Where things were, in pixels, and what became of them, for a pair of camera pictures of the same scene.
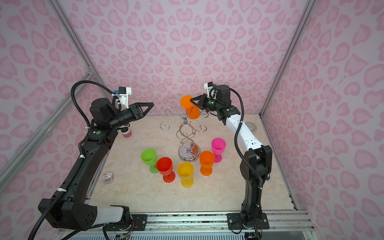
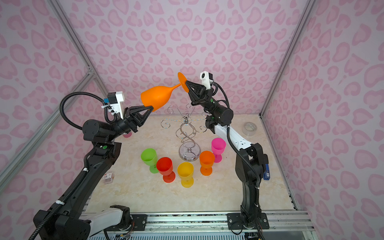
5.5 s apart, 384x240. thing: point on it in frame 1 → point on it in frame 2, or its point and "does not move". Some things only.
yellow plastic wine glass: [186, 172] does not move
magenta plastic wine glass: [218, 146] does not move
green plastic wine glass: [149, 156] does not move
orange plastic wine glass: [192, 109] → [156, 96]
